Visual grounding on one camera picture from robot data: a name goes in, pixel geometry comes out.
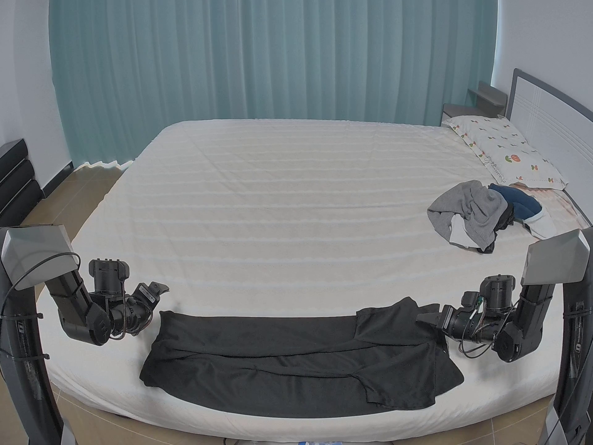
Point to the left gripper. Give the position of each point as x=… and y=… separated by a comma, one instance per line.
x=134, y=315

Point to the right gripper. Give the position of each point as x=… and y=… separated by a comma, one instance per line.
x=463, y=327

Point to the black T-shirt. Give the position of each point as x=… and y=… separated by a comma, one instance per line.
x=278, y=350

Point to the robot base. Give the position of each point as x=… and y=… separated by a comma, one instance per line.
x=319, y=443

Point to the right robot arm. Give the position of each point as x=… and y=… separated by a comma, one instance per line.
x=532, y=313

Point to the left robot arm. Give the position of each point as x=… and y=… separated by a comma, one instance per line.
x=74, y=304

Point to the pile of clothes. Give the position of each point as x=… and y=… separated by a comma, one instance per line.
x=472, y=206

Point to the bed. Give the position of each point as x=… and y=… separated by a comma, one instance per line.
x=301, y=193

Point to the black chest of drawers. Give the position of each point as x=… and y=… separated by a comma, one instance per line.
x=18, y=179

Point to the white printed pillow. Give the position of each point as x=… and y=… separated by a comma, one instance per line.
x=505, y=151

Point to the blue-green curtain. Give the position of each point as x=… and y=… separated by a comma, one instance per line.
x=370, y=44
x=148, y=63

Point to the grey bedside table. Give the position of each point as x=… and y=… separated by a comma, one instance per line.
x=486, y=95

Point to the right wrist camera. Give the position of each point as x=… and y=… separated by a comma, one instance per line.
x=470, y=300

